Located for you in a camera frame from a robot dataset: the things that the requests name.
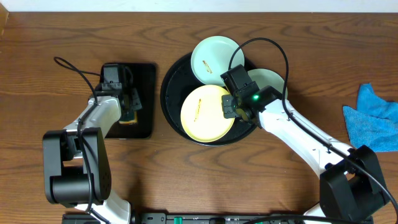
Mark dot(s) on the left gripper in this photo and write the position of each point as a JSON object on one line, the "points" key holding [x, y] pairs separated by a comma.
{"points": [[131, 101]]}

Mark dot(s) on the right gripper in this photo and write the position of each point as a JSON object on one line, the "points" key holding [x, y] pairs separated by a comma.
{"points": [[226, 102]]}

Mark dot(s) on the green yellow sponge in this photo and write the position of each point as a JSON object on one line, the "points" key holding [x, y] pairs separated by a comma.
{"points": [[128, 118]]}

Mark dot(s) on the yellow plate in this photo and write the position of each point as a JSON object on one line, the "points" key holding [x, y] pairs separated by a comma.
{"points": [[202, 116]]}

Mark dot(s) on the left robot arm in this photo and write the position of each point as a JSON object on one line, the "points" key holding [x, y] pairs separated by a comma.
{"points": [[76, 167]]}

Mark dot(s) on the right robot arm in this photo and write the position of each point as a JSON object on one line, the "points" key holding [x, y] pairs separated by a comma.
{"points": [[352, 186]]}

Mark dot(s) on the black rectangular tray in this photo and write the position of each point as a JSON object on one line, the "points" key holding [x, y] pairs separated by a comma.
{"points": [[142, 77]]}

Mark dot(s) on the light blue plate right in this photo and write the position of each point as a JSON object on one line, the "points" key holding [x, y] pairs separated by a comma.
{"points": [[264, 77]]}

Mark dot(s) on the light blue plate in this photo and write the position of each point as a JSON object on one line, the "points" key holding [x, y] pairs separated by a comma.
{"points": [[264, 77], [210, 59]]}

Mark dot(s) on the light blue plate top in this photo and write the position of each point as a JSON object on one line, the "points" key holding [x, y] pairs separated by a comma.
{"points": [[210, 59]]}

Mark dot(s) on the blue cloth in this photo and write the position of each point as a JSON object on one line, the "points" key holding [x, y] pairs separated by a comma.
{"points": [[373, 122]]}

